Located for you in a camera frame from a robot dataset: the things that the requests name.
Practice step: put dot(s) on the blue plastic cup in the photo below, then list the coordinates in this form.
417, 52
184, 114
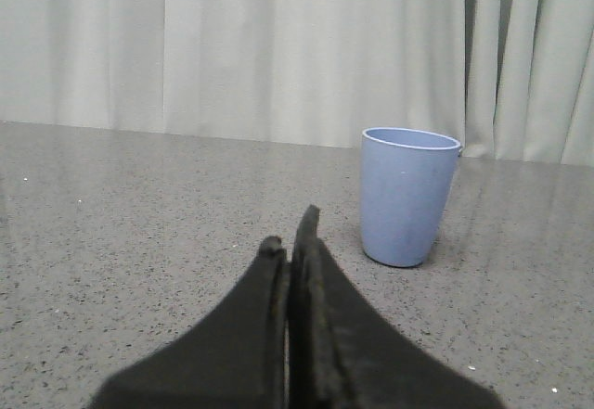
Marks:
405, 179

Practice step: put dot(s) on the white curtain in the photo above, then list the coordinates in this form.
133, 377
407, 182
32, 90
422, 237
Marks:
510, 79

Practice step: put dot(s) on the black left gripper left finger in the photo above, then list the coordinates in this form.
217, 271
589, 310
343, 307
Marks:
232, 358

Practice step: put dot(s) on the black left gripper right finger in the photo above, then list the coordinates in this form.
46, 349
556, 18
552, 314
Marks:
343, 354

